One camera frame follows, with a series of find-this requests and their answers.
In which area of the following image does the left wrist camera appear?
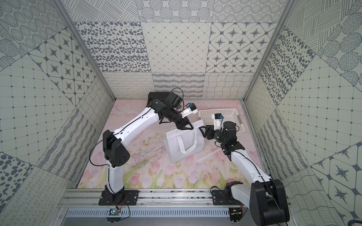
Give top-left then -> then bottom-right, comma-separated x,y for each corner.
181,103 -> 198,118

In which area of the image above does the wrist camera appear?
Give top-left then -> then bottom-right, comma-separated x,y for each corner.
181,103 -> 198,118
213,113 -> 224,131

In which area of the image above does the floral pink table mat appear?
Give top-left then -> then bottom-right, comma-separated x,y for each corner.
77,100 -> 262,189

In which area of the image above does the black controller box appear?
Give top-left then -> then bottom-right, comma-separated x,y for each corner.
229,208 -> 244,223

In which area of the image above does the white adhesive strip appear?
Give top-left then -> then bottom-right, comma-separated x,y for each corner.
197,149 -> 222,163

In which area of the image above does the aluminium rail frame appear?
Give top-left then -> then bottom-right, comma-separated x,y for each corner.
56,187 -> 292,218

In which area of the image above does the black plastic case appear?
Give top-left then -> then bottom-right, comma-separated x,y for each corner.
147,92 -> 170,107

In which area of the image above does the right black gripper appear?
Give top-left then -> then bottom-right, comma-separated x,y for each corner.
199,125 -> 226,144

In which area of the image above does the green circuit board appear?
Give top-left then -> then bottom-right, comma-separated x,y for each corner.
109,209 -> 120,216

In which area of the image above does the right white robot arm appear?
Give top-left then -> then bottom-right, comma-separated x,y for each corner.
200,121 -> 290,226

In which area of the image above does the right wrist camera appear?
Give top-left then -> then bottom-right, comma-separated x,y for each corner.
213,113 -> 224,131

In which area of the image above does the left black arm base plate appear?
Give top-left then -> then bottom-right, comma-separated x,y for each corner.
98,190 -> 140,206

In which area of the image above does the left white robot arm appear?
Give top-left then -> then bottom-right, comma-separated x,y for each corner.
102,91 -> 197,200

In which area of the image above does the white perforated plastic basket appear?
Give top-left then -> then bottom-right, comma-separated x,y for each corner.
199,108 -> 245,133

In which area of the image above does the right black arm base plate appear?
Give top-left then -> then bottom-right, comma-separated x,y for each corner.
211,189 -> 241,206

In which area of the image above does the white insulated delivery bag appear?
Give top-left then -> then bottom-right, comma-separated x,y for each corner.
163,120 -> 205,164

